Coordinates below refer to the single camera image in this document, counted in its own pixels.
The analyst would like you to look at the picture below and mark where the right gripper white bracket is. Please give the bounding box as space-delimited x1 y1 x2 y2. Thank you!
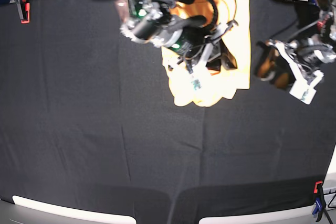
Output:
167 20 239 99

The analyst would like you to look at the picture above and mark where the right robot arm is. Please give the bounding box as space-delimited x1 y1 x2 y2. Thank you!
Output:
115 0 237 91

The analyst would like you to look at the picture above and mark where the red black clamp left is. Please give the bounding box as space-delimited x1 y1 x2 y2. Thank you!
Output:
15 0 30 24

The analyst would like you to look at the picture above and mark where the yellow t-shirt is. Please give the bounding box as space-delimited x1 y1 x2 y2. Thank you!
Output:
161 0 251 107

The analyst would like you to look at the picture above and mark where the black table cloth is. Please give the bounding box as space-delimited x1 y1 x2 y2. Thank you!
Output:
1 0 335 223

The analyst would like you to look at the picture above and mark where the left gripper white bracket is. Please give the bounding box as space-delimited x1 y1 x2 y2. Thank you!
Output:
256 39 324 105

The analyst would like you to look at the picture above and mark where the red blue clamp bottom right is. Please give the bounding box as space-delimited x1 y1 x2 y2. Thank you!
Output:
312 180 326 222

